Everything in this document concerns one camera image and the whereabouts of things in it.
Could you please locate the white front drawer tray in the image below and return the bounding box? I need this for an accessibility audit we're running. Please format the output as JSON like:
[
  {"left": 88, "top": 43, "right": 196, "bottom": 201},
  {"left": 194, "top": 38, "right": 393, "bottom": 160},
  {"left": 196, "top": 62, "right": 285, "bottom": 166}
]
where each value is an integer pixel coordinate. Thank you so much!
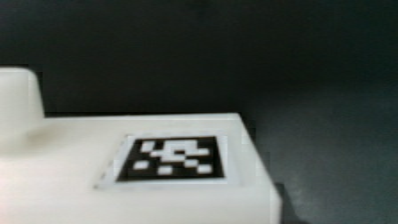
[{"left": 0, "top": 68, "right": 283, "bottom": 224}]

